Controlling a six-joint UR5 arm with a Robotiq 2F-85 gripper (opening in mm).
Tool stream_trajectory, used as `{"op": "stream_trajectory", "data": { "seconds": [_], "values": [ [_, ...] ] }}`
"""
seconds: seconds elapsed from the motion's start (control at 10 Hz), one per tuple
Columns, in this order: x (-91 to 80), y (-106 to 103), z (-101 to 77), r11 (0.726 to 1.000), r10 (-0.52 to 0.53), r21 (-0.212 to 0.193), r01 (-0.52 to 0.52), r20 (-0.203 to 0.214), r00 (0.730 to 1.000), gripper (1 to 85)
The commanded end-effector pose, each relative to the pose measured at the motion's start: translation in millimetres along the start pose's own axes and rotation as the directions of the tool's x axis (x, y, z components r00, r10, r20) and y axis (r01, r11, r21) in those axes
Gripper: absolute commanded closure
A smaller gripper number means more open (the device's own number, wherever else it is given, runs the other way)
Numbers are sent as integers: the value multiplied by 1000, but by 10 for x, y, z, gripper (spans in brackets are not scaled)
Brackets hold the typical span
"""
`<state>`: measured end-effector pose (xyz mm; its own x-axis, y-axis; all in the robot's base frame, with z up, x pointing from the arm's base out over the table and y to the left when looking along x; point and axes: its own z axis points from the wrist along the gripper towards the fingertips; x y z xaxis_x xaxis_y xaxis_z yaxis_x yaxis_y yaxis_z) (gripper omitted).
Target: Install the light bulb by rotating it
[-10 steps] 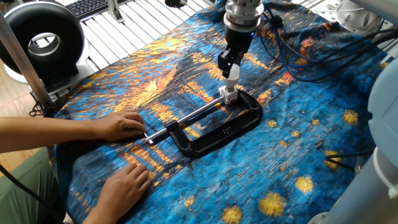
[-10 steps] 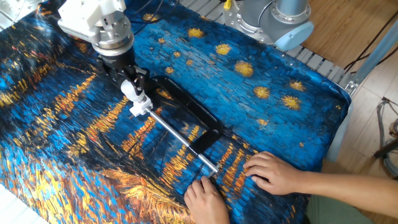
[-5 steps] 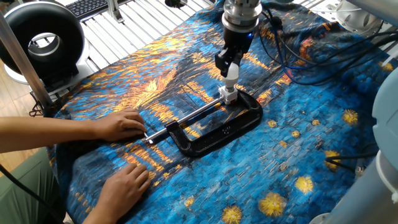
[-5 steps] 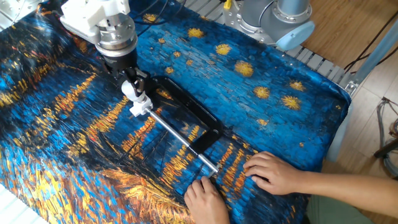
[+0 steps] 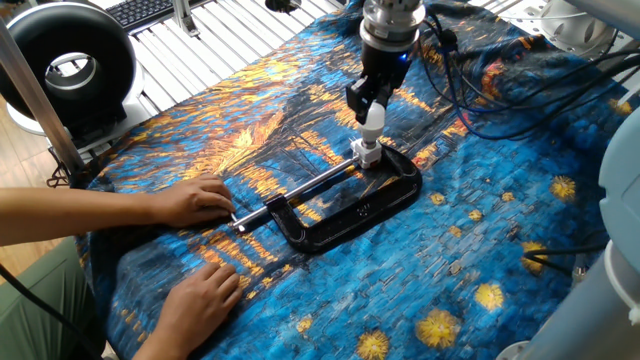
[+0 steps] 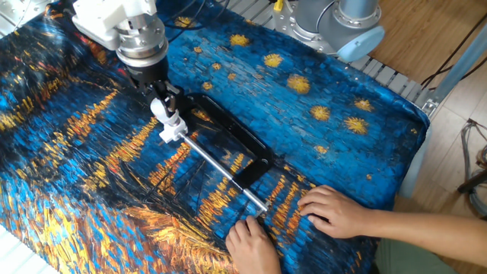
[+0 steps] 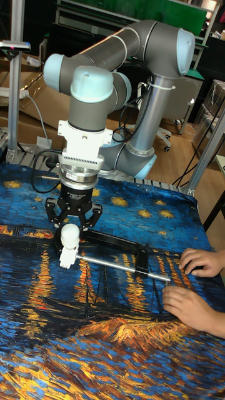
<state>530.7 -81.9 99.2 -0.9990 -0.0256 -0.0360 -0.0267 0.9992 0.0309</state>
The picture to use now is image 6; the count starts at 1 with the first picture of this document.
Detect black C-clamp with metal screw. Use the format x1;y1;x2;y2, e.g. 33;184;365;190
158;93;275;218

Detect white bulb socket block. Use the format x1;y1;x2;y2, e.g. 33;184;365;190
158;116;189;145

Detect person's right hand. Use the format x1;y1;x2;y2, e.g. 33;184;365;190
296;184;375;240

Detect black metal stand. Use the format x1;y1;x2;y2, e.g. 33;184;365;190
441;120;487;221

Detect person's right forearm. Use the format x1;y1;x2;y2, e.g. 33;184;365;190
365;207;487;250

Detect person's left hand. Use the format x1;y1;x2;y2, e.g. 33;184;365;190
224;215;283;274

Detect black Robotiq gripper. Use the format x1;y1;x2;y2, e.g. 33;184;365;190
125;62;186;116

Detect green trousers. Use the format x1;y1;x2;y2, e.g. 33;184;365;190
371;236;487;274

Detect white light bulb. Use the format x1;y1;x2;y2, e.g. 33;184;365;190
149;97;178;124

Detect light blue post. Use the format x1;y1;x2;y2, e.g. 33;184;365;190
398;44;487;200

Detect starry night print tablecloth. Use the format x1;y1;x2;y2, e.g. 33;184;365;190
0;0;432;274

